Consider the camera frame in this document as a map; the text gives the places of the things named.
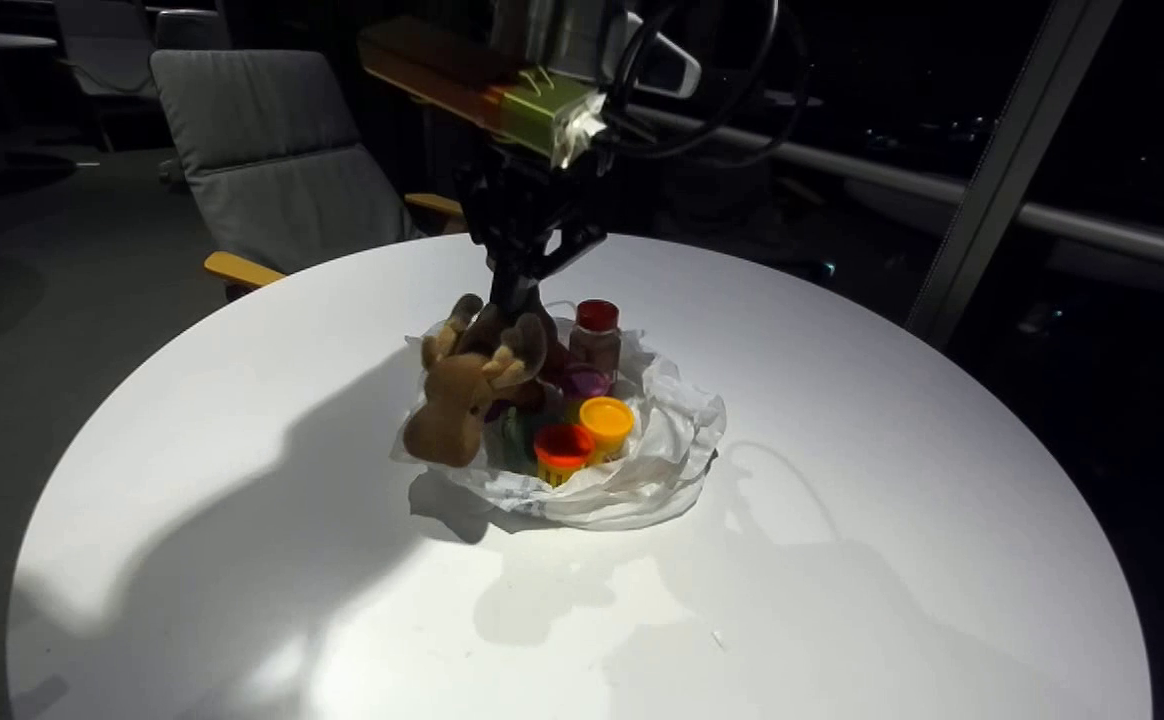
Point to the white plastic bag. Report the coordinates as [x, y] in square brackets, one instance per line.
[663, 462]

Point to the metal window post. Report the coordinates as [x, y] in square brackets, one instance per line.
[1005, 162]

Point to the grey background chair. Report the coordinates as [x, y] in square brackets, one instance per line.
[122, 45]

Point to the grey chair wooden armrests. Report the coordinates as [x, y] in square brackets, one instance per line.
[280, 162]

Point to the brown plush moose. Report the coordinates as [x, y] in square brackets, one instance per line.
[475, 386]

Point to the yellow tub magenta lid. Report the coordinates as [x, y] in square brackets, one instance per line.
[580, 383]

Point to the spice jar orange lid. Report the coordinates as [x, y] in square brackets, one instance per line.
[599, 333]

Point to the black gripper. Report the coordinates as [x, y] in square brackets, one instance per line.
[525, 214]

